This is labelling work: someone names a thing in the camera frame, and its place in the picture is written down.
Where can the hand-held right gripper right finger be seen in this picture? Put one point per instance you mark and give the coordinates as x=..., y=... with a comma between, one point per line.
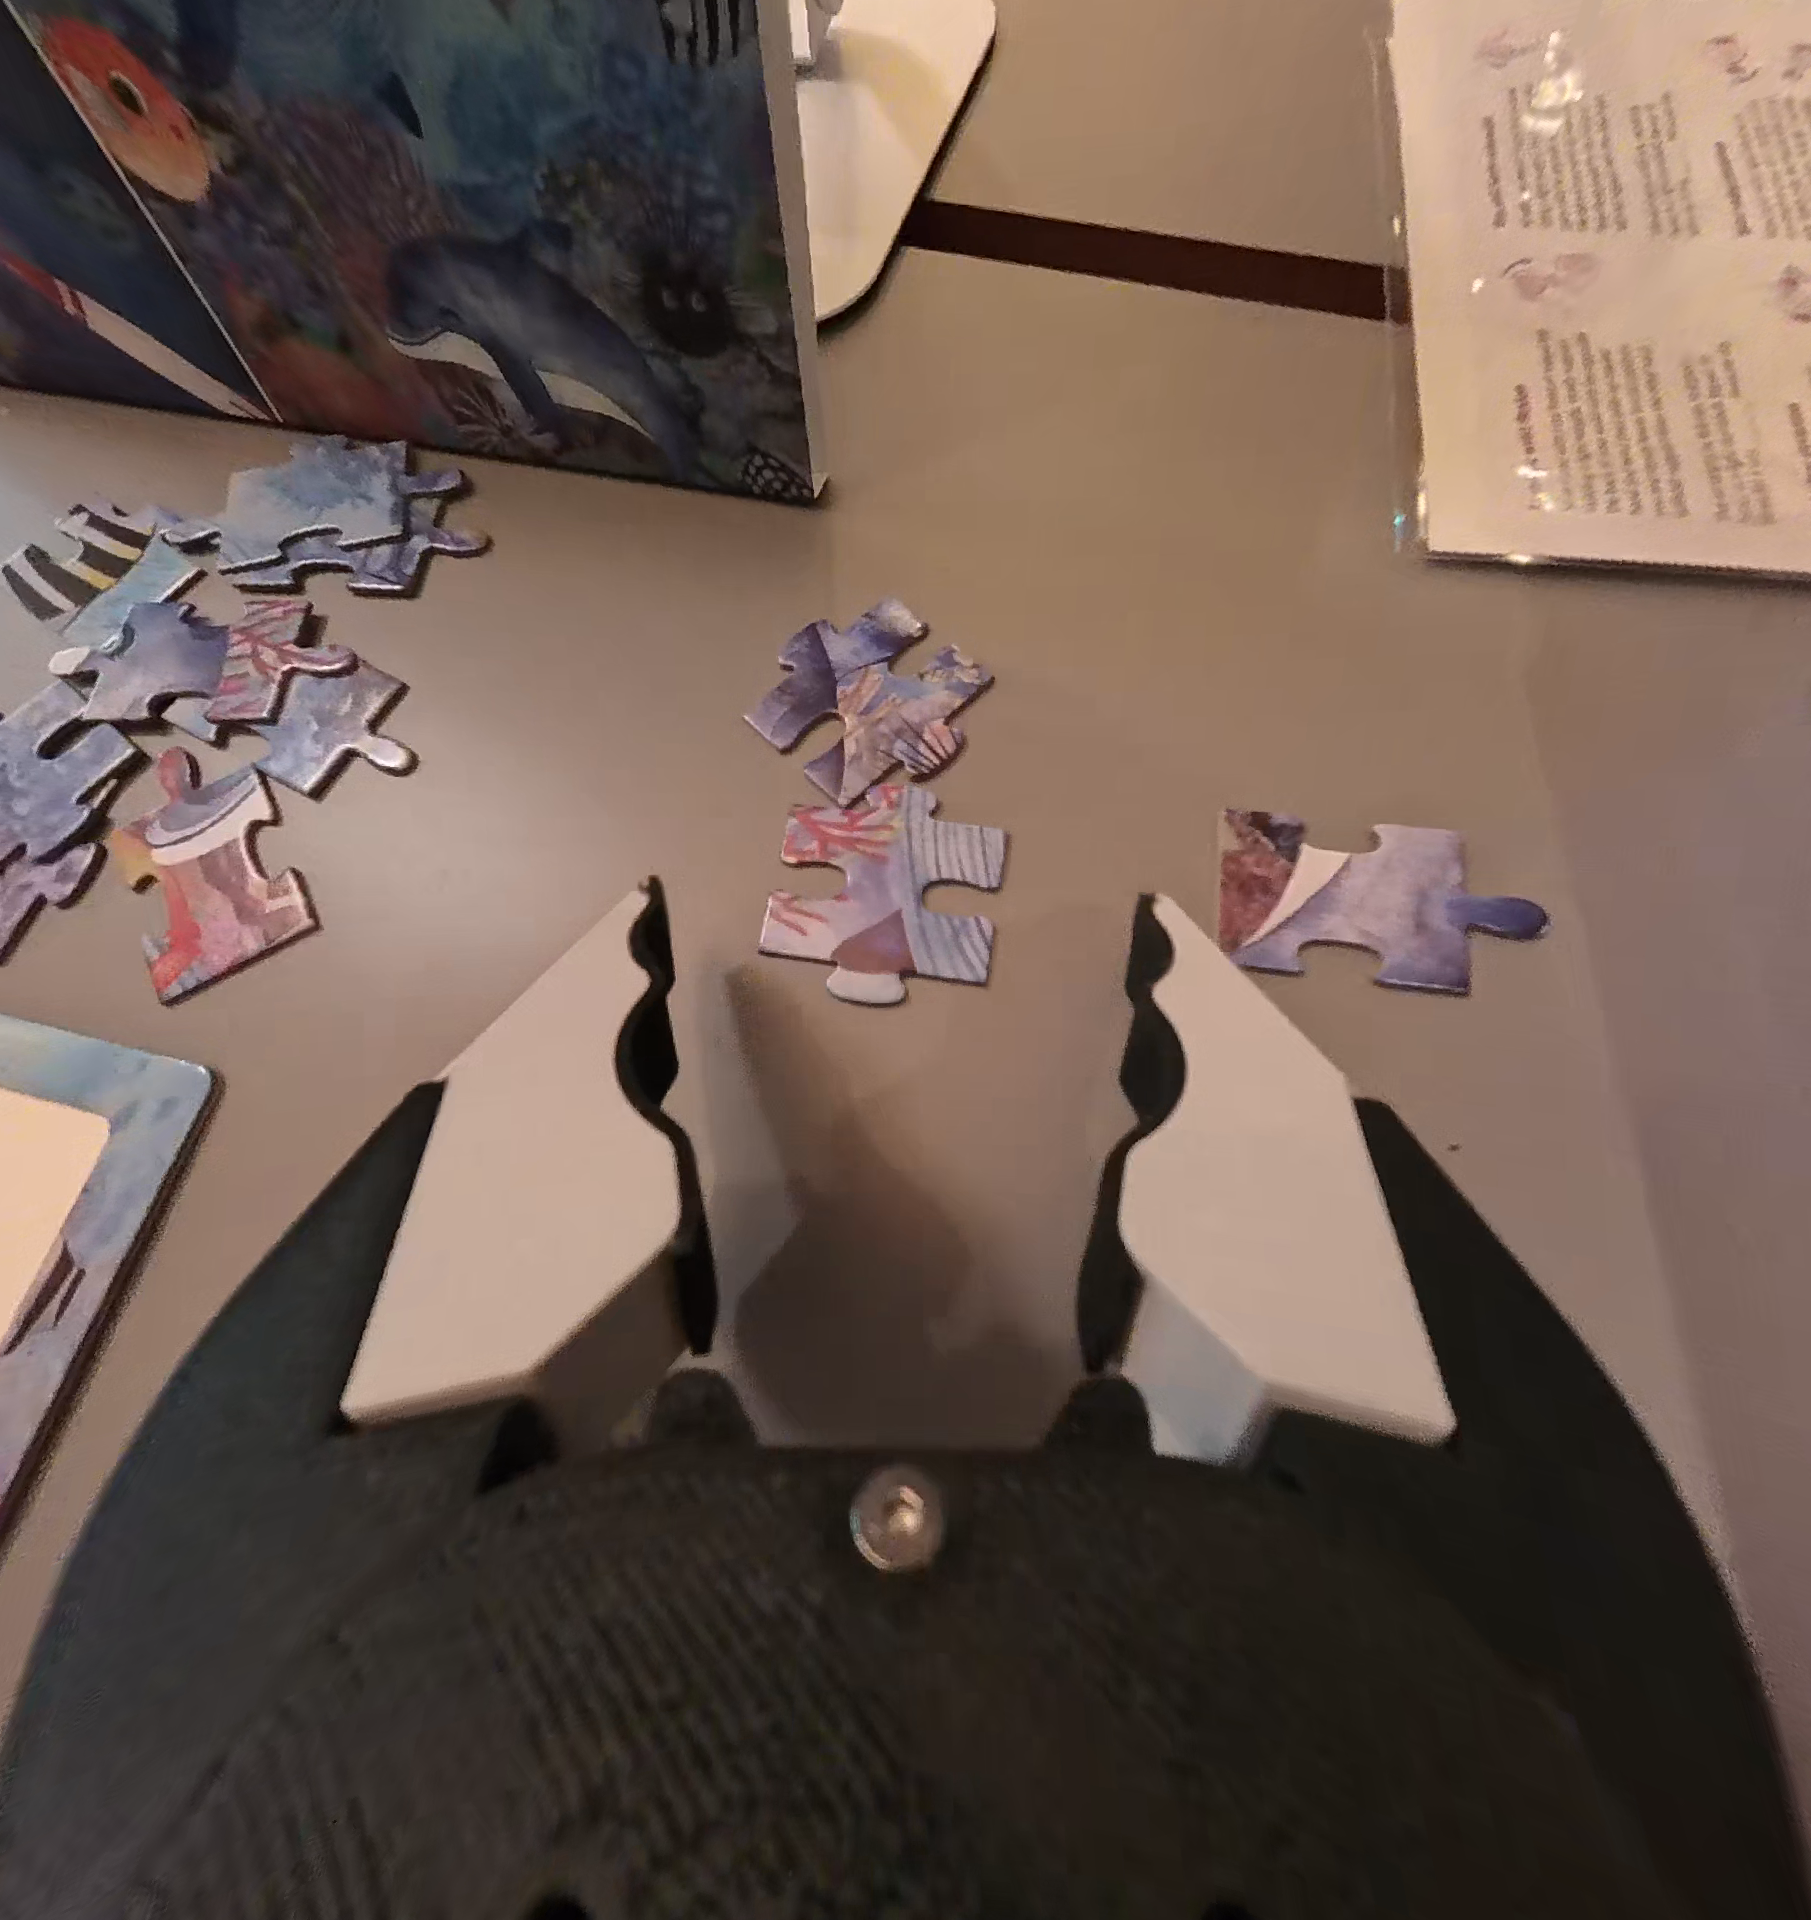
x=1266, y=1200

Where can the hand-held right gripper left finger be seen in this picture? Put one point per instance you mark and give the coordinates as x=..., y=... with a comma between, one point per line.
x=530, y=1200

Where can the ocean jigsaw puzzle board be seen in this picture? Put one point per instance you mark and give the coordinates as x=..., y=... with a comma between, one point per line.
x=148, y=1141

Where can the coral and striped puzzle piece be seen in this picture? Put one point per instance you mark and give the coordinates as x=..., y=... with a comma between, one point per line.
x=906, y=885

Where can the purple white tabbed puzzle piece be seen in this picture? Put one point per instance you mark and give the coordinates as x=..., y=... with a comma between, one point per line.
x=1386, y=901

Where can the purple blue puzzle piece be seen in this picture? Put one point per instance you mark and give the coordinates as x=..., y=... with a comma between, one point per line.
x=800, y=674

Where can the pink lined coral puzzle piece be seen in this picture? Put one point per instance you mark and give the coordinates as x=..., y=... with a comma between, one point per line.
x=906, y=728

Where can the pile of loose puzzle pieces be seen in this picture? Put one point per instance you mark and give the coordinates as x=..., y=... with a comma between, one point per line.
x=170, y=674

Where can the printed sheet in clear sleeve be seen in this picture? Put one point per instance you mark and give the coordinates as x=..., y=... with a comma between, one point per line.
x=1626, y=300

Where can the illustrated puzzle box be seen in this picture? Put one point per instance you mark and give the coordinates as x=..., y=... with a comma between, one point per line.
x=470, y=225

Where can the white stand base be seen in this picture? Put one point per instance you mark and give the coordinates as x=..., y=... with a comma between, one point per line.
x=890, y=165

